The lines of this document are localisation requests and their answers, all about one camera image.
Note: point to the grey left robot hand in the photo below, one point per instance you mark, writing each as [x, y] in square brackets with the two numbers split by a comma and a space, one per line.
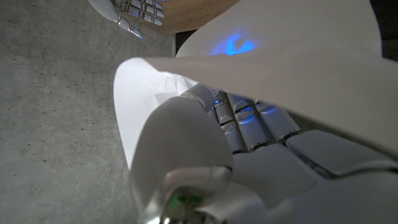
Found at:
[186, 140]

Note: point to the white paper sheet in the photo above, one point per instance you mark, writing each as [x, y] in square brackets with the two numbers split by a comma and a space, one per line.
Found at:
[280, 62]

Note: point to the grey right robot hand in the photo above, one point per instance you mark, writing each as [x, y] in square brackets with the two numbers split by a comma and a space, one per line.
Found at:
[136, 9]

